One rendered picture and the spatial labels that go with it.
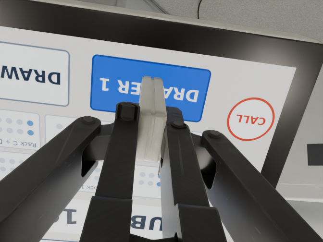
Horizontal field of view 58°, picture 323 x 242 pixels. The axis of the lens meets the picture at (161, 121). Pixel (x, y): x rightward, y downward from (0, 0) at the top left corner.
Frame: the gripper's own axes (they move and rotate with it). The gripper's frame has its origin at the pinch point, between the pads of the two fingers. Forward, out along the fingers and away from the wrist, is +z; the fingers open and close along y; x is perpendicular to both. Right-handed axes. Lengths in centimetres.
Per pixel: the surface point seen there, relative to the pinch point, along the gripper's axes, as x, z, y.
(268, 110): -0.6, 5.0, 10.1
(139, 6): -3, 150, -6
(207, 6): 2, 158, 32
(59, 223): -15.2, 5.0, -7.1
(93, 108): -2.3, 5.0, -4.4
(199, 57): 3.0, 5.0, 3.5
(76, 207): -12.9, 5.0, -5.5
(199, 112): -1.5, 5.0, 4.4
